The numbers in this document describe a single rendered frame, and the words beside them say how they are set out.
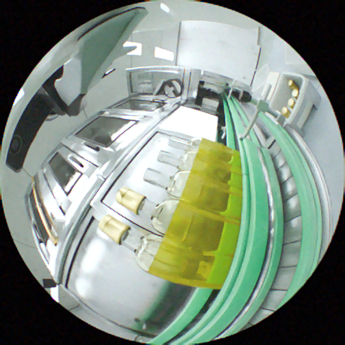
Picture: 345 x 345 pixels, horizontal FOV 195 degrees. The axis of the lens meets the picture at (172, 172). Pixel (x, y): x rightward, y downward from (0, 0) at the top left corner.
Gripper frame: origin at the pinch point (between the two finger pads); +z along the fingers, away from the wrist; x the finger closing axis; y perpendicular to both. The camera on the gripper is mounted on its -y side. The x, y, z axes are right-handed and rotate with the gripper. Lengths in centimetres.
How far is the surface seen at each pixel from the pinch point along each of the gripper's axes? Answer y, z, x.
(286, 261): -7.3, 21.0, 13.1
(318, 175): 5.0, 21.5, 9.4
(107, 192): -10.1, -22.4, 28.2
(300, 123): 25.6, 29.5, 13.7
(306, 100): 27.9, 28.6, 6.1
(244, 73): 380, 65, 81
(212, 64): 378, -36, 73
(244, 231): -4.1, 12.1, 16.4
